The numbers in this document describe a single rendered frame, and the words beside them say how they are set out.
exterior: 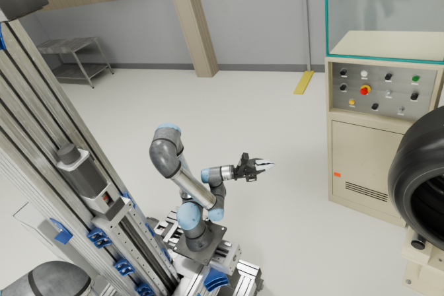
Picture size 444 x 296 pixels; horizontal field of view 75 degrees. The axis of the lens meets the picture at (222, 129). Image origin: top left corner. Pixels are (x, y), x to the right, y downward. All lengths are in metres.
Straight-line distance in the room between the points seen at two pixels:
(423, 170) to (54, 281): 1.13
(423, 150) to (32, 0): 1.06
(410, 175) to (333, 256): 1.34
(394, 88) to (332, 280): 1.27
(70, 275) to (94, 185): 0.28
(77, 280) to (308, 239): 1.72
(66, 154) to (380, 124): 1.60
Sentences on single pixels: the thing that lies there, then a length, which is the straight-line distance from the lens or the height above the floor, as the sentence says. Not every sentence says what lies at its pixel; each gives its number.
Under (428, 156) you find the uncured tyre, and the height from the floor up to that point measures 1.35.
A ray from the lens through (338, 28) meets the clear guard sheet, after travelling 1.71.
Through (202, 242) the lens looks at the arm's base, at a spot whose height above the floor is 0.77.
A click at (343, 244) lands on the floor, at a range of 2.39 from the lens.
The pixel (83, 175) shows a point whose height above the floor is 1.48.
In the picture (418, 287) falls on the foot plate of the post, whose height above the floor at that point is 0.01.
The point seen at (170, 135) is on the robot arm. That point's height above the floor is 1.35.
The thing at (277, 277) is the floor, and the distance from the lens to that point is 2.27.
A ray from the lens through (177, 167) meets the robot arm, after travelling 1.23.
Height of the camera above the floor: 2.05
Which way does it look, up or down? 36 degrees down
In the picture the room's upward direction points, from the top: 17 degrees counter-clockwise
